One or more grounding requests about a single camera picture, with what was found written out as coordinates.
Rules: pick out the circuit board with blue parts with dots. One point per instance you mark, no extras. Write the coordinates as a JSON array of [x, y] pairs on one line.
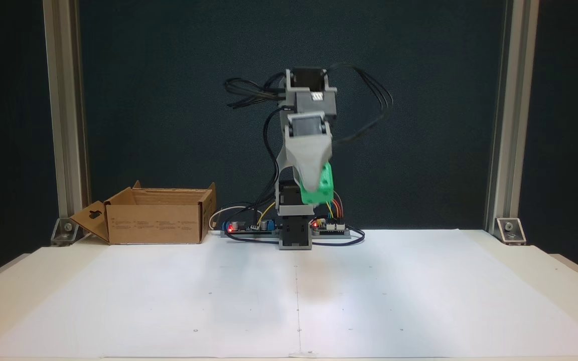
[[249, 229]]

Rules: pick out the open cardboard box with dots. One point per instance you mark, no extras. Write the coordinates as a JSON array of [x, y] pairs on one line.
[[153, 225]]

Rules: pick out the circuit board with white connectors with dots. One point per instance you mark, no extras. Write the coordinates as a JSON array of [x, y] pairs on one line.
[[331, 229]]

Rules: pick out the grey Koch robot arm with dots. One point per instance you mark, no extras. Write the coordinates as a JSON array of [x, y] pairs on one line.
[[296, 233]]

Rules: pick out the aluminium frame post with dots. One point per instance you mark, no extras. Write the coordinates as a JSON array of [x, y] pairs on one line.
[[65, 100], [512, 100]]

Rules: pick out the metal corner bracket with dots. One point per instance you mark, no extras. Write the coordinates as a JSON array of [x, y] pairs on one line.
[[511, 230], [63, 231]]

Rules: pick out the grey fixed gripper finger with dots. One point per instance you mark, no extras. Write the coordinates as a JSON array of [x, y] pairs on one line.
[[311, 165]]

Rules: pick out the green dice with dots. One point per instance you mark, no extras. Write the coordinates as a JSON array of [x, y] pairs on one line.
[[325, 193]]

